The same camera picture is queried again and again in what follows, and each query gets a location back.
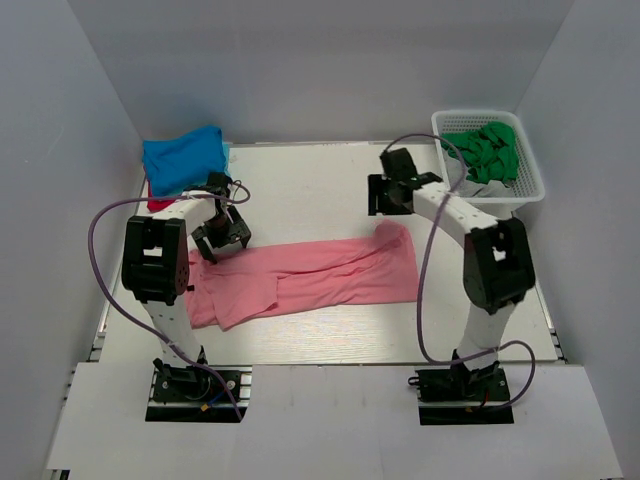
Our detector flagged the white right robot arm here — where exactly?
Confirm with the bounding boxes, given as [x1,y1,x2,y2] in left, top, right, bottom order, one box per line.
[367,173,535,399]

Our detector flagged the folded red t-shirt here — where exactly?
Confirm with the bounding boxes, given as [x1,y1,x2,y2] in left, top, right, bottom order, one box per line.
[147,180,185,213]

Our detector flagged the white plastic laundry basket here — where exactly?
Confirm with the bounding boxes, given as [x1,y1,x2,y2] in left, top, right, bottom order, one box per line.
[431,110,545,213]

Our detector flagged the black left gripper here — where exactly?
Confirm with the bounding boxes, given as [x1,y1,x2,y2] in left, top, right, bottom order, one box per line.
[191,208,250,264]

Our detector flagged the folded cyan t-shirt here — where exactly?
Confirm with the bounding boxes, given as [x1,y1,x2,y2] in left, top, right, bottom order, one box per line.
[222,142,232,178]

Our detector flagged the grey t-shirt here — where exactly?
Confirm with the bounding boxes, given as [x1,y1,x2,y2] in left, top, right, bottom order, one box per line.
[445,158,513,198]

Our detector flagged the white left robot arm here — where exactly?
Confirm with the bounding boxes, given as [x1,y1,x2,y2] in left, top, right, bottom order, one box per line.
[121,197,251,399]

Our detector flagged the folded blue t-shirt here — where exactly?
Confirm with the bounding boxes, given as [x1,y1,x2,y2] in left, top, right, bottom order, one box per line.
[142,125,224,189]

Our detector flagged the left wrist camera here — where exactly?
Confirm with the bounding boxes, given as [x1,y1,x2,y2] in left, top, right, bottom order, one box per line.
[185,172,232,198]

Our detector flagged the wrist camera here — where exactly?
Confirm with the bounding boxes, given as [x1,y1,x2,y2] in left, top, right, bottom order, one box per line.
[379,148,442,185]
[185,172,232,198]

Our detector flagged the green t-shirt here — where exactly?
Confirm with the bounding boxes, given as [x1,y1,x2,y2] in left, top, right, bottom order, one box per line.
[442,121,520,186]

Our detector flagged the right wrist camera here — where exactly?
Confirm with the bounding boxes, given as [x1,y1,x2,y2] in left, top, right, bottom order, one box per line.
[379,148,442,185]

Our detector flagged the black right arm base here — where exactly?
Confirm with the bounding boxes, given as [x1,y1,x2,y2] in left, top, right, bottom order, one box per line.
[407,362,514,426]

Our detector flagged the pink t-shirt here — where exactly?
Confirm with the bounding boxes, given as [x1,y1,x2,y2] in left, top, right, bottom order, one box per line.
[185,220,419,331]

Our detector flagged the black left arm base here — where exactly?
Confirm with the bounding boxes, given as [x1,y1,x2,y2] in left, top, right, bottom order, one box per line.
[145,358,252,424]

